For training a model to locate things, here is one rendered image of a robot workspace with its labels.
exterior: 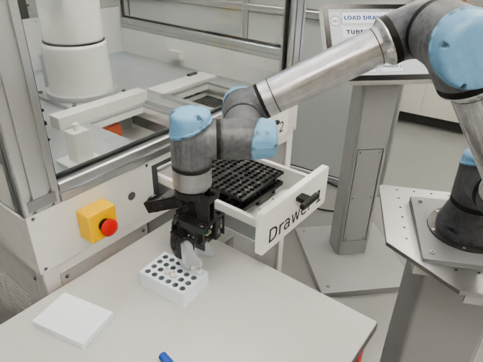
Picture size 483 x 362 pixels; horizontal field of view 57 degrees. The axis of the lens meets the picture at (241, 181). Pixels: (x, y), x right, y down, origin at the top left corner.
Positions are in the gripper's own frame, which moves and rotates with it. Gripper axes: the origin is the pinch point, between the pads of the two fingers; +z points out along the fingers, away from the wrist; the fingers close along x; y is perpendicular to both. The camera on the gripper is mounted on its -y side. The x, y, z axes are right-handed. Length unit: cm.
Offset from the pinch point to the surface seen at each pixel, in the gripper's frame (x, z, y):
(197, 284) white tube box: -2.6, 2.2, 4.4
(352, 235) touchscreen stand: 119, 66, 3
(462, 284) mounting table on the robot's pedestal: 33, 5, 52
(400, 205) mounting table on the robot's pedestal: 58, 5, 31
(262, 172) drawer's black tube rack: 31.3, -8.2, 0.1
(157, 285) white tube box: -7.1, 2.7, -2.9
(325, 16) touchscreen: 108, -35, -18
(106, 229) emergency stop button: -7.5, -6.9, -15.8
